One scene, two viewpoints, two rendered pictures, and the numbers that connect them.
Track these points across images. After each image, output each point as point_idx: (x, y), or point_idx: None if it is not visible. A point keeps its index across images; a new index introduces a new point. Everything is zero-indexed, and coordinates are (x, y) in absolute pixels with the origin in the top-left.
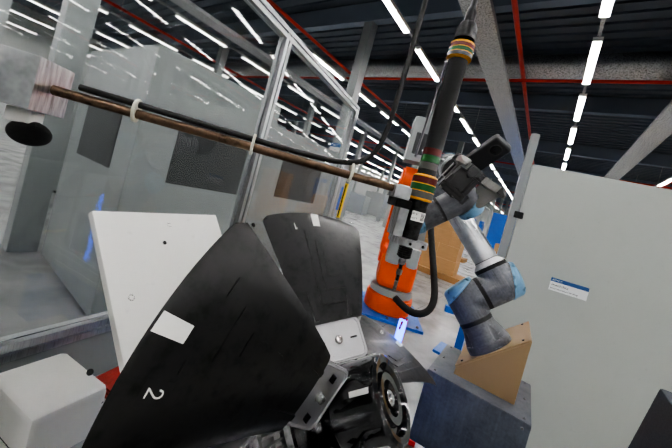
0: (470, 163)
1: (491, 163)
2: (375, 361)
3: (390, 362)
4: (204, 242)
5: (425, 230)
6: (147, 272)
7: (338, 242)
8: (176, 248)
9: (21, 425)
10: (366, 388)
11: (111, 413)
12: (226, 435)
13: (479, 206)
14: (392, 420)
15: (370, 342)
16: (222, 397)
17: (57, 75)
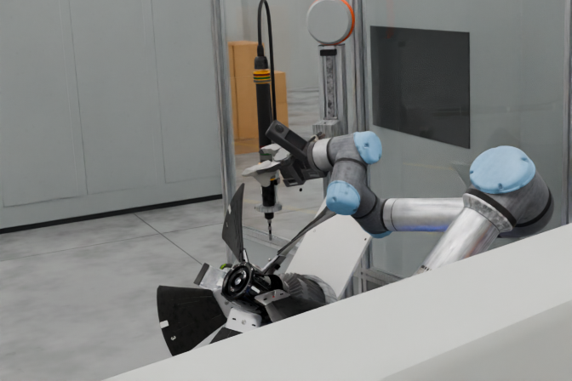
0: (272, 150)
1: (281, 146)
2: (243, 261)
3: (250, 273)
4: None
5: (362, 228)
6: (326, 223)
7: (317, 217)
8: (346, 216)
9: None
10: None
11: (224, 224)
12: (235, 254)
13: (265, 184)
14: (228, 283)
15: (314, 307)
16: (232, 238)
17: (323, 128)
